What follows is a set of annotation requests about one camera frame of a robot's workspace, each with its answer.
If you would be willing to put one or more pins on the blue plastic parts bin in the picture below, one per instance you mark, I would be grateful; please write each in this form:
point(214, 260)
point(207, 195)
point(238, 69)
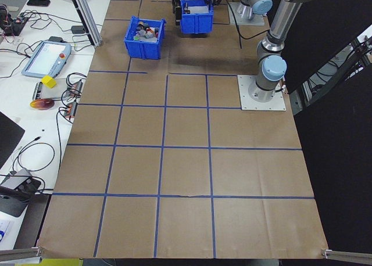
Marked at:
point(194, 23)

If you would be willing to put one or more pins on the blue plastic button bin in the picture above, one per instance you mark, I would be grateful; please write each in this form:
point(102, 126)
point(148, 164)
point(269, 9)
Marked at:
point(145, 49)

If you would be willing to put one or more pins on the red mushroom push button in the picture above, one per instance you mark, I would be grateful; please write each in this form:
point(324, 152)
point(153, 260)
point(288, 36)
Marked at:
point(150, 30)

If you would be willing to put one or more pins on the orange push button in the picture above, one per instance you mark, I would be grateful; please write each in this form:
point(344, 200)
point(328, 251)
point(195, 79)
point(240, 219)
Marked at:
point(140, 24)

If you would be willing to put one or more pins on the white foam liner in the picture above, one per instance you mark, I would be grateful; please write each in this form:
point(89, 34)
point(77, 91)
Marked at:
point(200, 9)

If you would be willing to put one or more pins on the black power adapter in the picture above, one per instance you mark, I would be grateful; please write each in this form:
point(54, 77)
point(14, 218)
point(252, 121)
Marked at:
point(77, 29)

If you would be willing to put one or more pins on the dark grey adapter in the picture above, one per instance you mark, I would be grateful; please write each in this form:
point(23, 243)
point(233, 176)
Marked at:
point(56, 39)

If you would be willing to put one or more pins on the orange black electronic module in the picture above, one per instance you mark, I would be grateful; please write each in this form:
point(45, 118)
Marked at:
point(76, 87)
point(71, 109)

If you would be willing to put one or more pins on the blue grey teach pendant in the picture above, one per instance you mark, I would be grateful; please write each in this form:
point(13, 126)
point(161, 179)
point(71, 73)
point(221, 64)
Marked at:
point(46, 58)

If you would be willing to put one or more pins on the black smartphone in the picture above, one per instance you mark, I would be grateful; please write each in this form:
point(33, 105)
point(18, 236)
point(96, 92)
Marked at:
point(38, 2)

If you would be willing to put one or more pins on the yellow cube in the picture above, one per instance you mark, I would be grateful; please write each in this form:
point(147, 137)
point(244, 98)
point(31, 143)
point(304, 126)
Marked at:
point(48, 81)

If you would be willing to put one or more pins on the red yellow oval object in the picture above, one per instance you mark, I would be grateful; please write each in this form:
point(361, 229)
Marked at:
point(42, 104)

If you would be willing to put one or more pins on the black laptop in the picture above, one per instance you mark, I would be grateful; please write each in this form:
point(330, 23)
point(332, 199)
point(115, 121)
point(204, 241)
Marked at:
point(8, 138)

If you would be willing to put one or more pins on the grey hub with adapter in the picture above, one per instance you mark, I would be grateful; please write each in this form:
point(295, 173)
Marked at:
point(16, 180)

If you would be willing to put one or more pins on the dark grey device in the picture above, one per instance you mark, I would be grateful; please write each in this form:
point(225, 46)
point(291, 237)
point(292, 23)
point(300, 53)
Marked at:
point(10, 206)

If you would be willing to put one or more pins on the white paper sheet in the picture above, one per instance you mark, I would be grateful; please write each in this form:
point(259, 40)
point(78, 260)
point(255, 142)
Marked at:
point(5, 229)

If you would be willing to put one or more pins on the yellow green board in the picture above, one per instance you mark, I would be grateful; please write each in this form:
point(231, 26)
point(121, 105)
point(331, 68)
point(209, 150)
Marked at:
point(58, 262)

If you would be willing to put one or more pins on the white square base plate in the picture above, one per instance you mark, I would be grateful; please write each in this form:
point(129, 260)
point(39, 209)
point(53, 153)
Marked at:
point(258, 21)
point(247, 103)

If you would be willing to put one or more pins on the aluminium profile post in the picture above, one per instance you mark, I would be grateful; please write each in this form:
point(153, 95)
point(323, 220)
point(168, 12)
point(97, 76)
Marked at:
point(87, 16)

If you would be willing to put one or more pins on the metal bar frame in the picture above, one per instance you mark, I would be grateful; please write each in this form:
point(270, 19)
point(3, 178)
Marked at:
point(307, 93)

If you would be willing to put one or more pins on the black frame cover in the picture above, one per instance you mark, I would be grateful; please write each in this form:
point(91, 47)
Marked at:
point(334, 176)

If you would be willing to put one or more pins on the aluminium profile rail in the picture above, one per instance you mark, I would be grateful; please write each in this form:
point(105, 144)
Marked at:
point(346, 253)
point(20, 253)

